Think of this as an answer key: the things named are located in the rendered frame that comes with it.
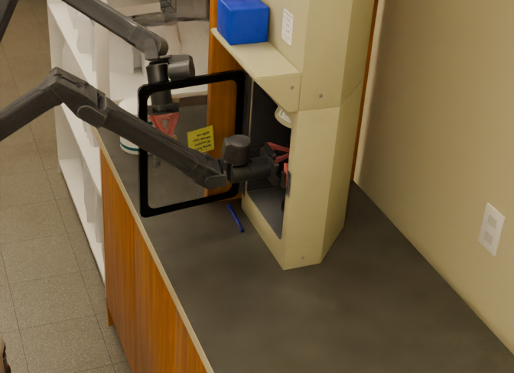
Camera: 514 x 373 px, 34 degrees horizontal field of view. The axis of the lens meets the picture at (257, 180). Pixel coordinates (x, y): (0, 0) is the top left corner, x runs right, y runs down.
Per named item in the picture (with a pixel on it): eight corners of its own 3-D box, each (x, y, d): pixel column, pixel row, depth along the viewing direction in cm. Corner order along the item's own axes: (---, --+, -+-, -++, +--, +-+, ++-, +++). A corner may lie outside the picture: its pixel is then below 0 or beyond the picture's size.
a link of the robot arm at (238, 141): (200, 169, 224) (205, 188, 217) (201, 132, 217) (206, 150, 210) (245, 166, 226) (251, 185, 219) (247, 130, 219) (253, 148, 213)
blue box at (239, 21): (252, 27, 218) (255, -6, 213) (267, 42, 210) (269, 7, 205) (216, 30, 215) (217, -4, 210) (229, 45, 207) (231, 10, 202)
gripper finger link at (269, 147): (291, 137, 230) (259, 142, 227) (301, 149, 225) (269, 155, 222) (290, 159, 234) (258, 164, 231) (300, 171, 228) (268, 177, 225)
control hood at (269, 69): (249, 60, 226) (252, 24, 220) (298, 111, 200) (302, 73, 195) (208, 63, 222) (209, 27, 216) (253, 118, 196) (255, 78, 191)
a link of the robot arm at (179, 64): (153, 42, 232) (142, 39, 223) (193, 37, 229) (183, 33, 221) (157, 85, 232) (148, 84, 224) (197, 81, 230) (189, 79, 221)
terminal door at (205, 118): (238, 196, 245) (245, 69, 225) (140, 218, 232) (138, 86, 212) (237, 195, 246) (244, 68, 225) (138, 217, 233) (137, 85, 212)
